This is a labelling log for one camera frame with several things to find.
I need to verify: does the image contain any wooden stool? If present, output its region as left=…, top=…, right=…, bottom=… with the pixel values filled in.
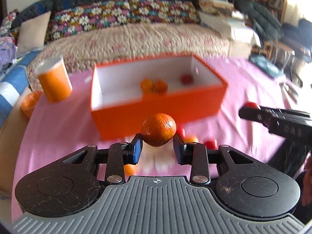
left=262, top=40, right=276, bottom=59

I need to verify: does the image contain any pink tablecloth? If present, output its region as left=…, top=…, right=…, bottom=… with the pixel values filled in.
left=11, top=54, right=312, bottom=223

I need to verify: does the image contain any floral pillow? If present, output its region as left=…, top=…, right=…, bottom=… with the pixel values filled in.
left=47, top=0, right=132, bottom=42
left=128, top=0, right=202, bottom=25

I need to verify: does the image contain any dark blue jacket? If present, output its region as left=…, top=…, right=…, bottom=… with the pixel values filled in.
left=280, top=18, right=312, bottom=62

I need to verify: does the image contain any orange bowl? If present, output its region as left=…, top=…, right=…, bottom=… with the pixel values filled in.
left=21, top=91, right=44, bottom=116

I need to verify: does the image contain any beige cushion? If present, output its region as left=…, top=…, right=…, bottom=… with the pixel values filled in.
left=17, top=11, right=52, bottom=53

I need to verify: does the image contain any orange cardboard box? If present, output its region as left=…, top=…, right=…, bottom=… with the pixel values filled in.
left=90, top=54, right=229, bottom=141

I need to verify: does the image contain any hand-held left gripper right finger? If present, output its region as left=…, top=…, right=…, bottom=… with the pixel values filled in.
left=172, top=134, right=267, bottom=186

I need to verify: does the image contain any blue white striped cloth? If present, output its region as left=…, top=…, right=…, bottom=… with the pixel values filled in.
left=0, top=65, right=29, bottom=128

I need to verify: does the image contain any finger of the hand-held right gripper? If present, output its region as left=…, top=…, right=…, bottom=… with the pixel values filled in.
left=238, top=106, right=269, bottom=130

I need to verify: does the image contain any cream quilted sofa cover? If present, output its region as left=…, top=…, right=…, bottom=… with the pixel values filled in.
left=27, top=23, right=232, bottom=91

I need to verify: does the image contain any stack of books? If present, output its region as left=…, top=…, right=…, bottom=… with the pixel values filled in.
left=199, top=0, right=246, bottom=28

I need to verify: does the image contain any dark green jacket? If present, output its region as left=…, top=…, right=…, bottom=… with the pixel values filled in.
left=233, top=0, right=284, bottom=42

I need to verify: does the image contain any orange canister with white lid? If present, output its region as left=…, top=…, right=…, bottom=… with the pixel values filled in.
left=35, top=56, right=73, bottom=103

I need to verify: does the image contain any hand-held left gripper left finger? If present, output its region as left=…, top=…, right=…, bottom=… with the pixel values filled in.
left=48, top=134, right=143, bottom=185

